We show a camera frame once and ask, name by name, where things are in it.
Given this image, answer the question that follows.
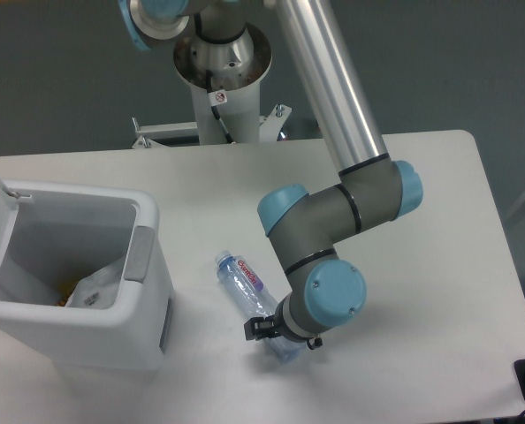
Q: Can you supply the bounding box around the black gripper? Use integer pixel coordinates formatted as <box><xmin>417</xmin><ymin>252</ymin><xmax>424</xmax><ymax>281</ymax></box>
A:
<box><xmin>244</xmin><ymin>304</ymin><xmax>323</xmax><ymax>349</ymax></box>

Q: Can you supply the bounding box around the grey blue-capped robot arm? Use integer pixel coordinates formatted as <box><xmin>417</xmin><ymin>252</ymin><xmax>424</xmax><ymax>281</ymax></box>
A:
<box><xmin>118</xmin><ymin>1</ymin><xmax>422</xmax><ymax>348</ymax></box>

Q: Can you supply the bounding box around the white plastic wrapper bag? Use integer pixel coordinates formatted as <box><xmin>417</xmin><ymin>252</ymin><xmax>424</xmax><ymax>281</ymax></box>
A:
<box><xmin>65</xmin><ymin>257</ymin><xmax>125</xmax><ymax>309</ymax></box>

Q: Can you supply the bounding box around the black cable on pedestal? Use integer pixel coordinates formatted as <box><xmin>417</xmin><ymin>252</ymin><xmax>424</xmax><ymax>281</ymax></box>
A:
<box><xmin>204</xmin><ymin>69</ymin><xmax>237</xmax><ymax>145</ymax></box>

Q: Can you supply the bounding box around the white plastic trash can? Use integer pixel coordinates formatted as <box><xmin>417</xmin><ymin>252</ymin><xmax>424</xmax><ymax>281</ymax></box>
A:
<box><xmin>0</xmin><ymin>180</ymin><xmax>173</xmax><ymax>369</ymax></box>

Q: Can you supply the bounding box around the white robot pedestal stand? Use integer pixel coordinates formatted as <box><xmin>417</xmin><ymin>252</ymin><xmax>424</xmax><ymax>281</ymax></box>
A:
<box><xmin>132</xmin><ymin>23</ymin><xmax>293</xmax><ymax>149</ymax></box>

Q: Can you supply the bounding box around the colourful trash in bin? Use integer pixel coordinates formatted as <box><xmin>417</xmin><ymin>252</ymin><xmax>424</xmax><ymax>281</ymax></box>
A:
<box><xmin>57</xmin><ymin>280</ymin><xmax>78</xmax><ymax>307</ymax></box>

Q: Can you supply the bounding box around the clear plastic water bottle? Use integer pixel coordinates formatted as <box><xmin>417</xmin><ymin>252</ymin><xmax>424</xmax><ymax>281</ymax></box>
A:
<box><xmin>215</xmin><ymin>250</ymin><xmax>306</xmax><ymax>364</ymax></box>

